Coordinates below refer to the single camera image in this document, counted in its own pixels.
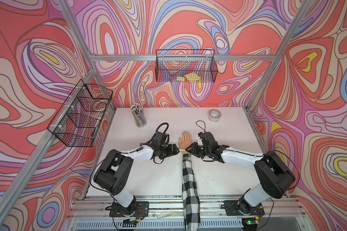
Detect black wire basket back wall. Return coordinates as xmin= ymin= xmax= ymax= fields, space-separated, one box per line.
xmin=155 ymin=48 xmax=218 ymax=83

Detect black wire basket left wall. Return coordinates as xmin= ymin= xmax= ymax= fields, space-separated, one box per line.
xmin=47 ymin=80 xmax=113 ymax=147

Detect black wire basket wall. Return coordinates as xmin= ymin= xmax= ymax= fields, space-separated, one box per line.
xmin=155 ymin=48 xmax=218 ymax=83
xmin=47 ymin=80 xmax=113 ymax=147

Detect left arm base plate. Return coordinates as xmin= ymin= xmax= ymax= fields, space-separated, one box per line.
xmin=106 ymin=201 xmax=149 ymax=218

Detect right wrist camera with cable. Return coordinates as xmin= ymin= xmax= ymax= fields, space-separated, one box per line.
xmin=196 ymin=120 xmax=219 ymax=148

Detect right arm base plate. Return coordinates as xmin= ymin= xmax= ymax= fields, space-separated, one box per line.
xmin=220 ymin=200 xmax=265 ymax=217

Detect cup of pencils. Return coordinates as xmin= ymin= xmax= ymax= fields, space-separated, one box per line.
xmin=131 ymin=104 xmax=147 ymax=128

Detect plaid sleeve forearm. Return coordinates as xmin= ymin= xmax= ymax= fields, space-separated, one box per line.
xmin=182 ymin=153 xmax=200 ymax=231

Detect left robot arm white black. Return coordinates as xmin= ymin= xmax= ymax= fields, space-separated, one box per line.
xmin=93 ymin=143 xmax=179 ymax=208

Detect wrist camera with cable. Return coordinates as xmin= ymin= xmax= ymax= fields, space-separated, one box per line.
xmin=196 ymin=120 xmax=219 ymax=148
xmin=151 ymin=122 xmax=170 ymax=147

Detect mannequin hand with painted nails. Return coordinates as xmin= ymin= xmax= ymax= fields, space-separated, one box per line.
xmin=179 ymin=131 xmax=193 ymax=149

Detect aluminium frame rail right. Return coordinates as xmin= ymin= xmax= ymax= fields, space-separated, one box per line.
xmin=243 ymin=1 xmax=315 ymax=153

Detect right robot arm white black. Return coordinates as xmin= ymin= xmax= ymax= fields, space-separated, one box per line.
xmin=185 ymin=142 xmax=296 ymax=209

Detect cream wrist watch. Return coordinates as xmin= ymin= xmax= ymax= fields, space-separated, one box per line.
xmin=179 ymin=148 xmax=189 ymax=154

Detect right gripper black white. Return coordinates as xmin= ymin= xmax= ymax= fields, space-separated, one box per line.
xmin=185 ymin=142 xmax=211 ymax=158

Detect yellow sticky notes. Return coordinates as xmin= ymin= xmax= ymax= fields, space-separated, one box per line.
xmin=175 ymin=72 xmax=201 ymax=82

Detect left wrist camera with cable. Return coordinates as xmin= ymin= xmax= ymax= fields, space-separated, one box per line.
xmin=151 ymin=122 xmax=170 ymax=147

